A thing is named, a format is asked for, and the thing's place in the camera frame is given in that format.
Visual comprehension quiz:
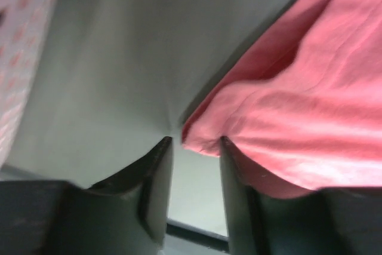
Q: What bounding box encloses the salmon pink t shirt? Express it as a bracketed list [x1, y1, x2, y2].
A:
[182, 0, 381, 199]

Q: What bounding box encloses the white plastic laundry basket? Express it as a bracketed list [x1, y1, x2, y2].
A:
[1, 0, 56, 164]

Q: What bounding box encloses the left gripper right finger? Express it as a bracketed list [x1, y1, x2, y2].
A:
[220, 137, 381, 254]

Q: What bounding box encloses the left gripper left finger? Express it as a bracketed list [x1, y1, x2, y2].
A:
[1, 137, 173, 255]

